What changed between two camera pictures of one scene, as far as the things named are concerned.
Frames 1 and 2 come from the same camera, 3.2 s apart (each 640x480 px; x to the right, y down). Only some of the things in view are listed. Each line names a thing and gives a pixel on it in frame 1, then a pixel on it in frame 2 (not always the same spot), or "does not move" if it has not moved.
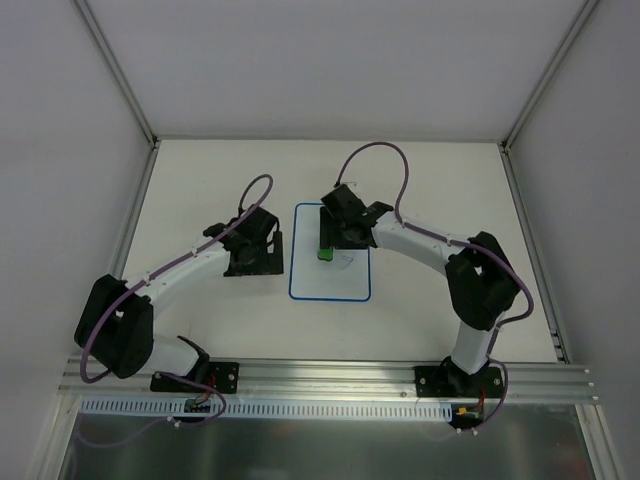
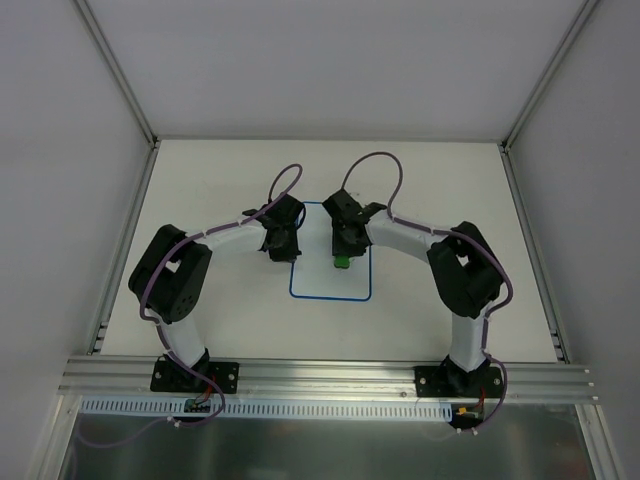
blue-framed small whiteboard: [346, 277] does not move
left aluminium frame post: [119, 73] does not move
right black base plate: [449, 382] does not move
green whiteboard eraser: [325, 254] → [341, 261]
